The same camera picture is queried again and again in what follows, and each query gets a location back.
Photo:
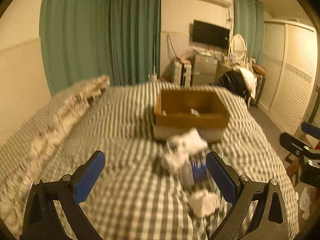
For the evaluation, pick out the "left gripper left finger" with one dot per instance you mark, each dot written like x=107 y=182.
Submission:
x=41 y=220

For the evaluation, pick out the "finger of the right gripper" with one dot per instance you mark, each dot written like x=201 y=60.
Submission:
x=311 y=130
x=295 y=146

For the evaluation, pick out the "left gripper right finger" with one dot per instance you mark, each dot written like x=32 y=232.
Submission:
x=269 y=220

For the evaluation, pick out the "white sock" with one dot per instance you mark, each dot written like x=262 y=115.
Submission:
x=203 y=203
x=179 y=148

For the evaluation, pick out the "clear plastic bottle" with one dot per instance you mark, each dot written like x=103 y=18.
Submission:
x=194 y=171

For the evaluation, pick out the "dark patterned suitcase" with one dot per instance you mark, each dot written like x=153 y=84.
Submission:
x=259 y=89

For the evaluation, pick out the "chair with draped clothes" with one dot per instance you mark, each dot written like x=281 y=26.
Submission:
x=239 y=81

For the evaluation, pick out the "white louvered wardrobe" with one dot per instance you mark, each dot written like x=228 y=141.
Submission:
x=290 y=59

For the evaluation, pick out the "checkered bed duvet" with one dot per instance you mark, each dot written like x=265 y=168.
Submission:
x=134 y=197

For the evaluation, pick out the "brown cardboard box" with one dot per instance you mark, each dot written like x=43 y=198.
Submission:
x=178 y=111

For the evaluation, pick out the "dressing table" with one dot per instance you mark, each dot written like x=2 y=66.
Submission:
x=221 y=68

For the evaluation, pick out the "white oval vanity mirror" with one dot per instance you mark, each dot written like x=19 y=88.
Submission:
x=237 y=48

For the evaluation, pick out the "patterned pillow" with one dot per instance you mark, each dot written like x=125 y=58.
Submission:
x=66 y=117

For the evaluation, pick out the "silver mini fridge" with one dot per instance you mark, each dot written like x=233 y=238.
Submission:
x=203 y=70

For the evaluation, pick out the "white suitcase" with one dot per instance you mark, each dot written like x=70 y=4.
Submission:
x=181 y=72

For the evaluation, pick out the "small green curtain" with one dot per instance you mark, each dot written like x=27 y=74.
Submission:
x=249 y=23

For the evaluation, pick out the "large green curtain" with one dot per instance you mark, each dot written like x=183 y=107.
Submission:
x=81 y=39

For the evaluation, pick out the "black wall television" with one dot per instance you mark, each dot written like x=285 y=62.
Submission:
x=210 y=34

